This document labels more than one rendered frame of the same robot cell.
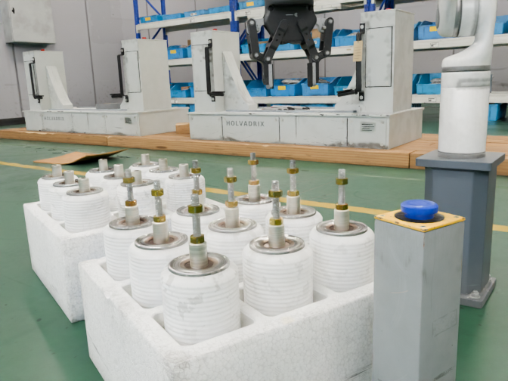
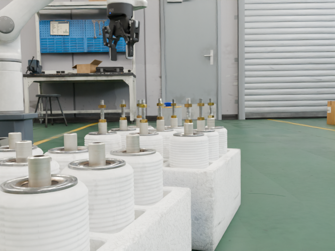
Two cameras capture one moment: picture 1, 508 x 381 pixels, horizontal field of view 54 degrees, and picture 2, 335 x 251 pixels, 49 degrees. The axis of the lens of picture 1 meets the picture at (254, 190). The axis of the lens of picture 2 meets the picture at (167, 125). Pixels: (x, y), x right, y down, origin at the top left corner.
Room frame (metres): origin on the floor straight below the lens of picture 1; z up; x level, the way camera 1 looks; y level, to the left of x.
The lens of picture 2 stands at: (1.35, 0.87, 0.34)
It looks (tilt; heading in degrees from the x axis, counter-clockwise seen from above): 4 degrees down; 233
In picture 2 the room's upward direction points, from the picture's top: 1 degrees counter-clockwise
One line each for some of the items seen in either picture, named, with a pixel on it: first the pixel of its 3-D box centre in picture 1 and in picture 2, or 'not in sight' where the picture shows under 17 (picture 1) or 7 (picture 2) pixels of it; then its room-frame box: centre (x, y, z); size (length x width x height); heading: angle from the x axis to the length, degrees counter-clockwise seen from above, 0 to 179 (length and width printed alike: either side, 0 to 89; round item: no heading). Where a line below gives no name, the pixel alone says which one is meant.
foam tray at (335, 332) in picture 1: (236, 320); (161, 186); (0.74, 0.04, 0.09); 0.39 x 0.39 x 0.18; 33
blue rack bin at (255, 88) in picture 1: (264, 88); not in sight; (6.62, -0.20, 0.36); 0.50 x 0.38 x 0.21; 144
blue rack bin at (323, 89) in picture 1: (323, 86); not in sight; (6.09, -0.89, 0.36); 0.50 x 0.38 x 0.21; 144
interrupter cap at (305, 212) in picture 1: (293, 212); (123, 130); (0.80, -0.06, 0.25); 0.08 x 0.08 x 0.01
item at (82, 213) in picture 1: (89, 232); (134, 206); (1.03, 0.36, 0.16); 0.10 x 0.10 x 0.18
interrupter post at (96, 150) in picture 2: (69, 178); (96, 155); (1.13, 0.43, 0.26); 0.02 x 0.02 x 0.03
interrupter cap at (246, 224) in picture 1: (232, 225); (160, 130); (0.74, 0.04, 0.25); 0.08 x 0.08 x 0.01
